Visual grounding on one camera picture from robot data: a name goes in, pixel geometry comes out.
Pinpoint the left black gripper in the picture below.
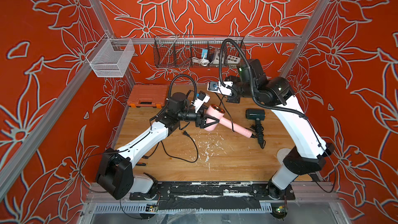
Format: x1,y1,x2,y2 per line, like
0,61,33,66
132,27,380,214
177,106,219,130

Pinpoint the pink hair dryer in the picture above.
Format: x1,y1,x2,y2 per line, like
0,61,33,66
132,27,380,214
207,107,255,138

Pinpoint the dark green hair dryer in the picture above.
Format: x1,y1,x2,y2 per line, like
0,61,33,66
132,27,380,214
246,108,266,149

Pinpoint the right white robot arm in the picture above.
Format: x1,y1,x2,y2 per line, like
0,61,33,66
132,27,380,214
219,38,334,200

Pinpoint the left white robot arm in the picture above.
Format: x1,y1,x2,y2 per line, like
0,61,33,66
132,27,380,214
95,86,219,200

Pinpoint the white power strip cube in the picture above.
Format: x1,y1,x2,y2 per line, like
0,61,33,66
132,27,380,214
227,55,240,67

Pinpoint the white round socket adapter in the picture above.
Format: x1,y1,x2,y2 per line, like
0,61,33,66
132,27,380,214
210,51,220,66

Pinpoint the blue white small box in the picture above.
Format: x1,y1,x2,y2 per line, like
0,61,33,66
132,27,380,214
201,49,208,60

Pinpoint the orange plastic tool case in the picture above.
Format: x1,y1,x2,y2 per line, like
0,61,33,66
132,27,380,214
127,84,169,108

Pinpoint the white tape roll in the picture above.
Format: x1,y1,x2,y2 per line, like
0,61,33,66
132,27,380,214
277,148,291,164

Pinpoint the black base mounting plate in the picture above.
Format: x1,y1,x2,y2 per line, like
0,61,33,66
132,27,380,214
129,181,295,212

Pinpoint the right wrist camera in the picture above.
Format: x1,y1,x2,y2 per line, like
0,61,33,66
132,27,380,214
207,82,233,96

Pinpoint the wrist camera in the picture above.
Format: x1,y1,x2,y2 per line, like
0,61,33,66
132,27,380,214
207,82,233,96
194,91,210,113

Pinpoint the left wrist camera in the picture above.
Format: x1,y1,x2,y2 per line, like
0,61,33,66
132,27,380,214
194,91,210,113

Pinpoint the black dryer power cord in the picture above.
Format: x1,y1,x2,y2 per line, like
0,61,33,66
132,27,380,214
142,121,200,164

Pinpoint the black wire wall basket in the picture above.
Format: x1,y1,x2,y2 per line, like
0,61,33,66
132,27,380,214
153,34,246,68

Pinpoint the aluminium frame rail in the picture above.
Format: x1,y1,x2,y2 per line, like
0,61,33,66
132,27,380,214
110,36,301,46

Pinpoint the white mesh wall basket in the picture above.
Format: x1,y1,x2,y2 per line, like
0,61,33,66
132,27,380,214
87,39,135,78

